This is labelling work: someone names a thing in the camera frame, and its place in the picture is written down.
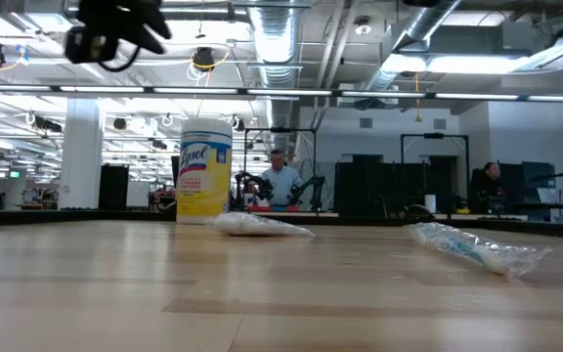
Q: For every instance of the silver ventilation duct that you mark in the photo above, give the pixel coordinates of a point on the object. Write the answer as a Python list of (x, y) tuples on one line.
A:
[(423, 19), (274, 39)]

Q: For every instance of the round ceiling detector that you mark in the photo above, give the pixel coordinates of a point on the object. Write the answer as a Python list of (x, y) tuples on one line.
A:
[(363, 27)]

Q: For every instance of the black partition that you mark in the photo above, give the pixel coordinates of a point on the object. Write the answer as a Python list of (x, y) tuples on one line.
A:
[(369, 188)]

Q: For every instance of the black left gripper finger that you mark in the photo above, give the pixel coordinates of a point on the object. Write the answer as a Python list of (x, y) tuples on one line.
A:
[(157, 22), (144, 41)]

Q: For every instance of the person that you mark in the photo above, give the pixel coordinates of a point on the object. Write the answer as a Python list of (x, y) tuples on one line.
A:
[(281, 183), (489, 183)]

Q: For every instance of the black background robot arm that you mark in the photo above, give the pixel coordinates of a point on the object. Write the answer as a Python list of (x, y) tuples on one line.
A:
[(249, 188), (308, 190)]

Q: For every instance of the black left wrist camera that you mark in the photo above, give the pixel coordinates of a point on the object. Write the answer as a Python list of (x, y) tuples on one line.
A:
[(88, 45)]

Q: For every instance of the dark desk monitors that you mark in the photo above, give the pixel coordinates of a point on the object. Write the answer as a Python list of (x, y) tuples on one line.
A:
[(521, 188)]

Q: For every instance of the white square column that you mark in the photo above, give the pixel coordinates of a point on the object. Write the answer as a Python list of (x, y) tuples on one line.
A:
[(81, 156)]

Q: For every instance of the black cabinet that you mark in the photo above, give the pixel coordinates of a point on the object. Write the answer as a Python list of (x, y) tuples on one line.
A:
[(114, 188)]

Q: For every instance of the white paper roll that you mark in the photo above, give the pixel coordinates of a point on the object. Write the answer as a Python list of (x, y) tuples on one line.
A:
[(430, 203)]

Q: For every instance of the black background rig frame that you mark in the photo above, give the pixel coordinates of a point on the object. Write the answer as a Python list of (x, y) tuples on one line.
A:
[(433, 136), (281, 130)]

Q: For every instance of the cotton swab bag black print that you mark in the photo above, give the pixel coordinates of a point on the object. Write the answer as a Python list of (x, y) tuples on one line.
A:
[(262, 225)]

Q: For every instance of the black table frame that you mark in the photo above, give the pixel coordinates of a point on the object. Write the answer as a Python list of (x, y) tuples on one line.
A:
[(66, 216)]

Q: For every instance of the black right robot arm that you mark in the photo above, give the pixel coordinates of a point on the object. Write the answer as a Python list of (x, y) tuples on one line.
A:
[(420, 2)]

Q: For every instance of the long ceiling light rail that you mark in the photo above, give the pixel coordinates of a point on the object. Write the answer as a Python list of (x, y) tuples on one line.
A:
[(359, 94)]

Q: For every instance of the yellow Lysol wipes canister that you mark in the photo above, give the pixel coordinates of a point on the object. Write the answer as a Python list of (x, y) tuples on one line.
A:
[(204, 171)]

